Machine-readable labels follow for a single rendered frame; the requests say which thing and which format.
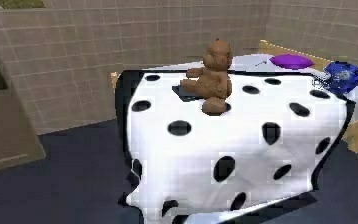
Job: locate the brown teddy bear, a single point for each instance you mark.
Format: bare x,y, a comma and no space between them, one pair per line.
213,80

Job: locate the white black-spotted bed blanket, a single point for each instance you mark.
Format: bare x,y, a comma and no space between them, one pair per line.
253,156

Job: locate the purple pillow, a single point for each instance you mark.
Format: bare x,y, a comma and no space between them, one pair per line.
291,61

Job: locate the blue football helmet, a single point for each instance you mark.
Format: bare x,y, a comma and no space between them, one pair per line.
342,76

